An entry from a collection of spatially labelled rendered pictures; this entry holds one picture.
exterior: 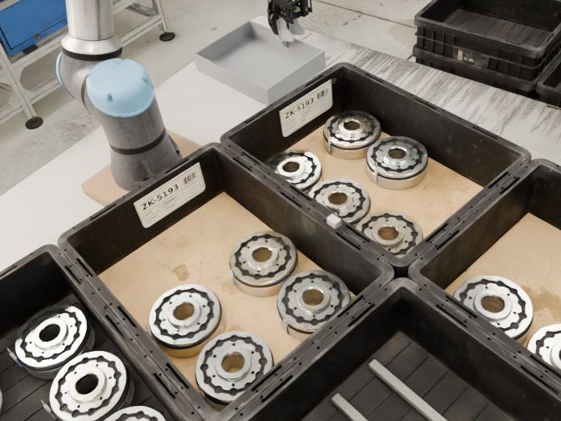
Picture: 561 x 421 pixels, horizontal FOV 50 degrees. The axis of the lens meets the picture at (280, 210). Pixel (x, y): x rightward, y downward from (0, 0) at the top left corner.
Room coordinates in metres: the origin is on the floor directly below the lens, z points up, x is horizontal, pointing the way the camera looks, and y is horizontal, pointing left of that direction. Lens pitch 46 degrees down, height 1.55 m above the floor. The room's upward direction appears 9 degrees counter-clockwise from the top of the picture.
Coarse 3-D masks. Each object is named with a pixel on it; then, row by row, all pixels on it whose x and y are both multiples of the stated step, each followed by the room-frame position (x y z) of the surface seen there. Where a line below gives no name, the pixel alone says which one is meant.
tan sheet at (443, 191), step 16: (320, 128) 0.89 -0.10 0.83; (304, 144) 0.85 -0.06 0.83; (320, 144) 0.85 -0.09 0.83; (320, 160) 0.80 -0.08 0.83; (336, 160) 0.79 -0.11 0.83; (352, 160) 0.79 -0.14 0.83; (432, 160) 0.75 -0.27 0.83; (336, 176) 0.75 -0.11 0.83; (352, 176) 0.75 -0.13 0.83; (432, 176) 0.71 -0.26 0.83; (448, 176) 0.71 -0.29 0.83; (368, 192) 0.70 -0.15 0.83; (384, 192) 0.70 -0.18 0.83; (400, 192) 0.69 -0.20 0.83; (416, 192) 0.68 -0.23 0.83; (432, 192) 0.68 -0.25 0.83; (448, 192) 0.67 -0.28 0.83; (464, 192) 0.67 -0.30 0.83; (384, 208) 0.66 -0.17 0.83; (400, 208) 0.66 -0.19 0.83; (416, 208) 0.65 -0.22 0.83; (432, 208) 0.64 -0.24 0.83; (448, 208) 0.64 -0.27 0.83; (432, 224) 0.61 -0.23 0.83
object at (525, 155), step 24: (336, 72) 0.93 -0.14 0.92; (360, 72) 0.91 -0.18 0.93; (288, 96) 0.87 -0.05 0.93; (408, 96) 0.81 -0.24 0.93; (456, 120) 0.73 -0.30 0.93; (504, 144) 0.66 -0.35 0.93; (264, 168) 0.69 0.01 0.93; (480, 192) 0.57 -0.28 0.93; (456, 216) 0.53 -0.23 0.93; (360, 240) 0.52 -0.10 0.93; (432, 240) 0.50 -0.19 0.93; (408, 264) 0.47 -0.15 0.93
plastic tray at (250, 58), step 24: (216, 48) 1.41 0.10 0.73; (240, 48) 1.43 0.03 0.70; (264, 48) 1.41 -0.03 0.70; (288, 48) 1.38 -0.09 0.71; (312, 48) 1.31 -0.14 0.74; (216, 72) 1.30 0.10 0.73; (240, 72) 1.32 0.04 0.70; (264, 72) 1.31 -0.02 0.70; (288, 72) 1.29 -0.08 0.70; (312, 72) 1.25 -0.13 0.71; (264, 96) 1.17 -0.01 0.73
